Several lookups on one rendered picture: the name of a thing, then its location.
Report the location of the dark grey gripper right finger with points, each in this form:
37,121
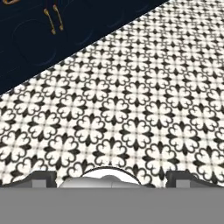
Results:
179,178

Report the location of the white round object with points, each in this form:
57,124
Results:
99,179

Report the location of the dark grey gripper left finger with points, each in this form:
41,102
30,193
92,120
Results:
43,178

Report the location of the navy blue cupboard run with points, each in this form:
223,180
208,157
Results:
26,49

